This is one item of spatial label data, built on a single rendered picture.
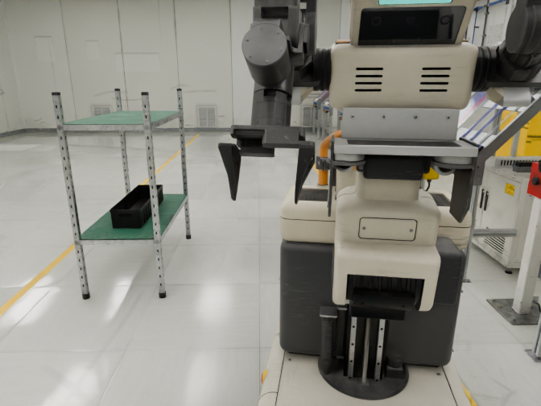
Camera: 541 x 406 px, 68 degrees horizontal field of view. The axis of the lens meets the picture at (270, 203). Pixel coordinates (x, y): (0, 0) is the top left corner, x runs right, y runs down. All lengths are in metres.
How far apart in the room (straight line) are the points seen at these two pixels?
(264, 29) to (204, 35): 9.13
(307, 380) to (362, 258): 0.56
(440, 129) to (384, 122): 0.11
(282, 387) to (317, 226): 0.49
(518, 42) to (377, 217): 0.40
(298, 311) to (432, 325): 0.40
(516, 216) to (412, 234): 1.86
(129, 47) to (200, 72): 1.63
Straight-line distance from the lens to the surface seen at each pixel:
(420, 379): 1.42
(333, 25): 9.76
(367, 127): 0.84
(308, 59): 0.85
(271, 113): 0.57
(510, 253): 2.84
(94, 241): 2.33
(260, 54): 0.53
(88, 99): 10.31
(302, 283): 1.26
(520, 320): 2.44
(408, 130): 0.85
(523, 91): 0.94
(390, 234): 0.93
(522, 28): 0.81
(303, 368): 1.38
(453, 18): 0.85
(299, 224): 1.18
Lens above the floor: 1.15
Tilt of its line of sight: 17 degrees down
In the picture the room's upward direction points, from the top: straight up
